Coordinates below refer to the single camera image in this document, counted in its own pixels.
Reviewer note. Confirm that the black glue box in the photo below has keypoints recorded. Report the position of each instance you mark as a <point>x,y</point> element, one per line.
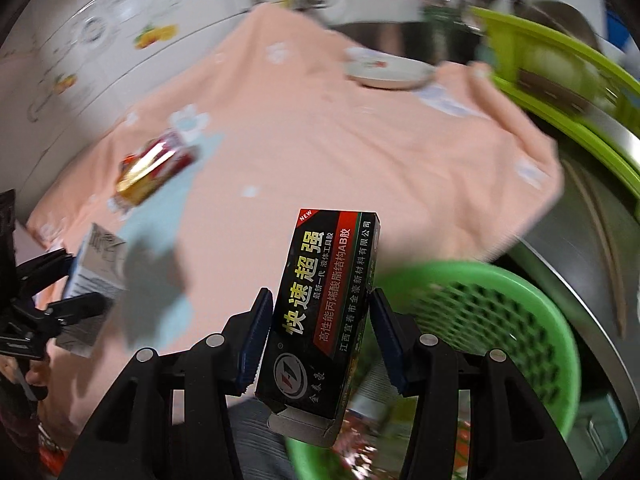
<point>320,310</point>

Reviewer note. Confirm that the amber plastic bottle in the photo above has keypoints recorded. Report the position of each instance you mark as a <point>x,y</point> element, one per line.
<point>140,180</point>

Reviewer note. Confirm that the peach floral blanket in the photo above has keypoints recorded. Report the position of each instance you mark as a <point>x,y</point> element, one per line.
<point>350,160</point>

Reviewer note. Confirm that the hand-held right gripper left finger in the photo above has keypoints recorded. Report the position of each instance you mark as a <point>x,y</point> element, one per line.
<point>255,345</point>

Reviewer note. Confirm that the green plastic basket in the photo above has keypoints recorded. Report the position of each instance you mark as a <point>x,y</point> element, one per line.
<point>475,310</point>

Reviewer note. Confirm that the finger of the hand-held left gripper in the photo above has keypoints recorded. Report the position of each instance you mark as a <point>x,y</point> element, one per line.
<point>47,262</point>
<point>75,307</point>

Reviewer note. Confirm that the lime green dish rack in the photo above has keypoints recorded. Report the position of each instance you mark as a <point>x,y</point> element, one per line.
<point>560,110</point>

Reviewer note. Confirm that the stainless steel sink counter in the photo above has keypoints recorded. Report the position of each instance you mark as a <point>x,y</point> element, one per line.
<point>575,240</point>

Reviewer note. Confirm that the person's left hand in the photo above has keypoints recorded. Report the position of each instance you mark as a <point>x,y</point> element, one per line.
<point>37,375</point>

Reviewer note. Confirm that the steel bowl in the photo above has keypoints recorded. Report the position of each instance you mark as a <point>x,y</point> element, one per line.
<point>560,20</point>

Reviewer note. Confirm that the white blue milk carton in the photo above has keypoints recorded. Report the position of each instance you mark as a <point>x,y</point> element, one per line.
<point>95,270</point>

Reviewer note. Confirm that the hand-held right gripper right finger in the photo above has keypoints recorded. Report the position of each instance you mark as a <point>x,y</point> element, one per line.
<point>387,345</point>

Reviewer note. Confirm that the red plastic item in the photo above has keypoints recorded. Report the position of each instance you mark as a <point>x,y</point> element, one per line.
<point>50,457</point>

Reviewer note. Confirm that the white ceramic dish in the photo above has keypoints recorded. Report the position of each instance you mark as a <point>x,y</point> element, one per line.
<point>390,70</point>

